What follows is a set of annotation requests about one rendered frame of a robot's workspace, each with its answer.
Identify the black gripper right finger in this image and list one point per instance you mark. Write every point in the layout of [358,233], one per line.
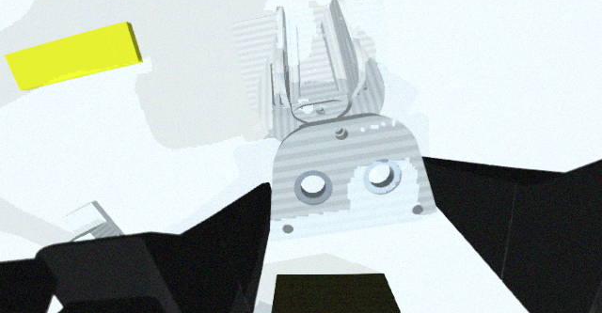
[540,231]

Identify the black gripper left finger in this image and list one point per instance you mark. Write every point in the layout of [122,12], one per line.
[212,267]

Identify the yellow rectangular plate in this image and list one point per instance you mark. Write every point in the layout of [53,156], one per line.
[110,47]

